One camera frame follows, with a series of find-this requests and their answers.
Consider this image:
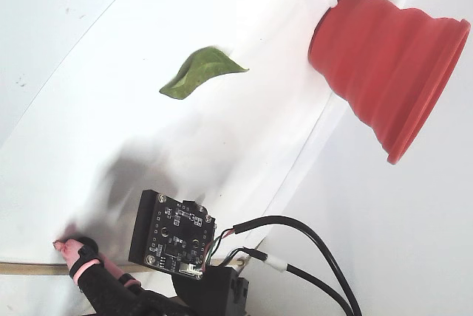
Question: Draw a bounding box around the red collapsible silicone cup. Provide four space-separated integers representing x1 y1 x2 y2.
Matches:
307 0 472 165

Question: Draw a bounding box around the pink-sleeved gripper finger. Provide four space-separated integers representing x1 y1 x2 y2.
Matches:
53 240 123 316

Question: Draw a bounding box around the black cable with white sleeve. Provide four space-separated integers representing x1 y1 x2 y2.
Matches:
221 247 358 316

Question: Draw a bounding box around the white paper sheet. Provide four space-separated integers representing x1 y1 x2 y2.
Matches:
0 0 337 316

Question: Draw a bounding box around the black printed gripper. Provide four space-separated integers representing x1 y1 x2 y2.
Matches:
98 255 251 316

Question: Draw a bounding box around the curled green leaf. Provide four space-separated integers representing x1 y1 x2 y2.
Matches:
159 46 251 101

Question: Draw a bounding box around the thin wooden stick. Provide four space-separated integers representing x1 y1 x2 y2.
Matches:
0 255 248 277

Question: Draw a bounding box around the black camera cable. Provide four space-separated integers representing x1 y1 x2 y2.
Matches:
212 214 365 316

